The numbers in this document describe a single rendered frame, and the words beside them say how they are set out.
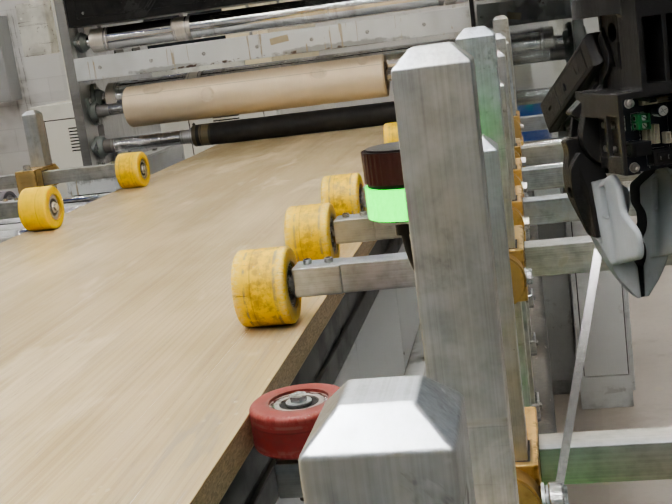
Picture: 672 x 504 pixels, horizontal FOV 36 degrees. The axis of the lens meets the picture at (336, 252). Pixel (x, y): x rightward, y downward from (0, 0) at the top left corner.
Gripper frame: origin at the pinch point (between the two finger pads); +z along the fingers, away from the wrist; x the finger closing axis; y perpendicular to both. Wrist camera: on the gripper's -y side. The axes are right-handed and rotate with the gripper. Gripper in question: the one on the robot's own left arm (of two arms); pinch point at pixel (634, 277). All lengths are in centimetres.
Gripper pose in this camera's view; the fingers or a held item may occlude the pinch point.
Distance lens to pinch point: 79.0
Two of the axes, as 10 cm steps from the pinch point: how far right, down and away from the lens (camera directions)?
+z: 1.3, 9.7, 1.8
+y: 1.8, 1.6, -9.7
